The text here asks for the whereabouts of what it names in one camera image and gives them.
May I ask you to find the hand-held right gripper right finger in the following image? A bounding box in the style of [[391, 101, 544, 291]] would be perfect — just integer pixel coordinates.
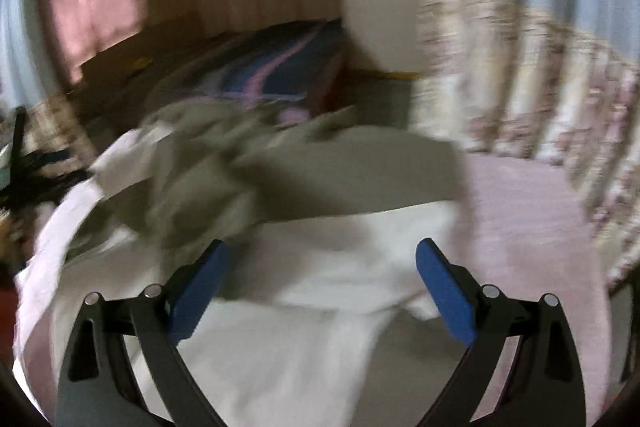
[[415, 237, 588, 427]]

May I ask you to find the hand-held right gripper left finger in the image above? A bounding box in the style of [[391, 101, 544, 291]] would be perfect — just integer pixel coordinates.
[[55, 239, 231, 427]]

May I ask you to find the striped blanket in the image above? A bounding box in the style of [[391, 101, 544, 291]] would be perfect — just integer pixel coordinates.
[[190, 19, 351, 108]]

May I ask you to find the pink floral tablecloth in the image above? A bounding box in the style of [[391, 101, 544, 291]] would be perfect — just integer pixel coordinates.
[[450, 152, 626, 427]]

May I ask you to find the pink curtain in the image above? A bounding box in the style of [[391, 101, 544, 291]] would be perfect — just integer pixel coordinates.
[[37, 0, 148, 82]]

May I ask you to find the olive and white jacket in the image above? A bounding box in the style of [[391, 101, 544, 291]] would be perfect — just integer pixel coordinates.
[[12, 99, 471, 427]]

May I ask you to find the bed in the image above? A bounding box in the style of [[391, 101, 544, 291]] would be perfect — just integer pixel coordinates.
[[65, 19, 351, 132]]

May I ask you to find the blue and floral curtain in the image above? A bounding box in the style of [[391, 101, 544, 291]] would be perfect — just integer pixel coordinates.
[[0, 0, 98, 168], [415, 0, 640, 288]]

